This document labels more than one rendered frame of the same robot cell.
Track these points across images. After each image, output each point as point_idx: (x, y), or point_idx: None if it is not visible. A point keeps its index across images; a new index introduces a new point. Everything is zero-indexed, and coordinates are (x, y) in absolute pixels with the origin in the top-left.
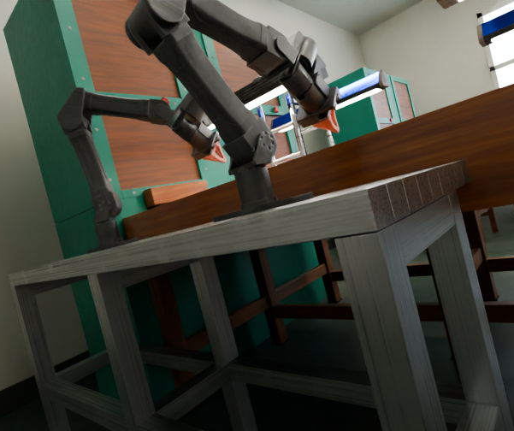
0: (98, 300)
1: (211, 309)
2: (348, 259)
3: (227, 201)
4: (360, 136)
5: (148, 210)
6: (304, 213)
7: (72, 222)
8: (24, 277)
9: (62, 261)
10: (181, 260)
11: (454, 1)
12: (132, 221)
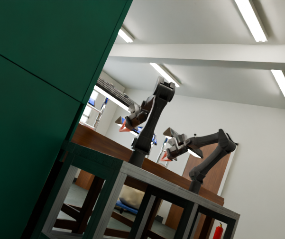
0: (193, 214)
1: (147, 218)
2: (235, 223)
3: (143, 166)
4: (180, 175)
5: (102, 135)
6: (236, 214)
7: (13, 69)
8: (148, 177)
9: (187, 189)
10: (220, 213)
11: (166, 136)
12: (83, 130)
